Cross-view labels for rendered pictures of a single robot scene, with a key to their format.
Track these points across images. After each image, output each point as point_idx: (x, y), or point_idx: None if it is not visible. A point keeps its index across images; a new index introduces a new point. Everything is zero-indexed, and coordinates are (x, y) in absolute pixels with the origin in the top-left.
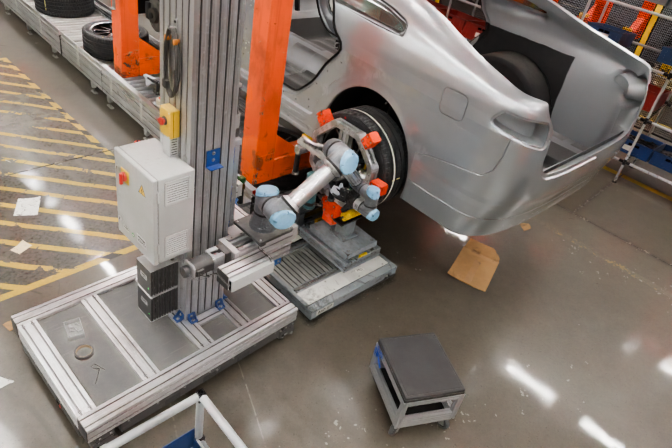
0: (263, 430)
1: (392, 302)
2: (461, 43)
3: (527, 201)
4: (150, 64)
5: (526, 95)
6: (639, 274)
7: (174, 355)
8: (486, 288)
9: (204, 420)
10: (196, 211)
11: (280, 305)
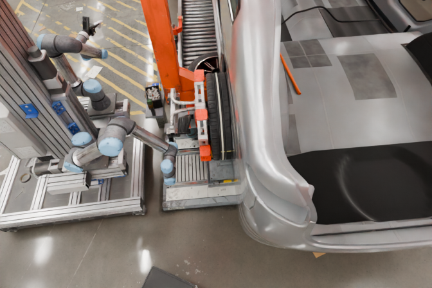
0: (78, 269)
1: (230, 225)
2: (265, 54)
3: (299, 250)
4: None
5: (284, 160)
6: None
7: (56, 202)
8: (320, 255)
9: (60, 243)
10: (40, 135)
11: (132, 198)
